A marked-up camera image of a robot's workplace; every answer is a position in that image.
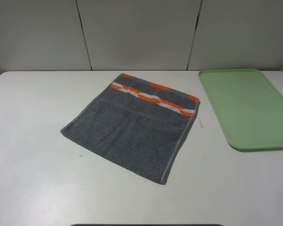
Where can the light green plastic tray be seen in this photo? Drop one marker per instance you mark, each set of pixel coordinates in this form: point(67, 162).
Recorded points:
point(247, 106)

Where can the grey towel with orange stripe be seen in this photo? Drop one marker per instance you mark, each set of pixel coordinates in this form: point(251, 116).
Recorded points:
point(136, 124)

